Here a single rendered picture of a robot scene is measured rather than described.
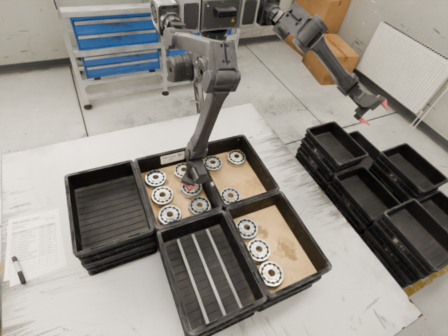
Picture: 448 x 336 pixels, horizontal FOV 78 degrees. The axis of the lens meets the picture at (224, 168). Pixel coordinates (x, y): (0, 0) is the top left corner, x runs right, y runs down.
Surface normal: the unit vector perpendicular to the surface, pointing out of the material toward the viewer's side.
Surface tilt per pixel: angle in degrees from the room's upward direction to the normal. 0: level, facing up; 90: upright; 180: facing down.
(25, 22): 90
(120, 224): 0
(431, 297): 0
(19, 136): 0
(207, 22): 90
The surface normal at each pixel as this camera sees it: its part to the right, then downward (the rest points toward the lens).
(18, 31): 0.43, 0.73
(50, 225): 0.11, -0.64
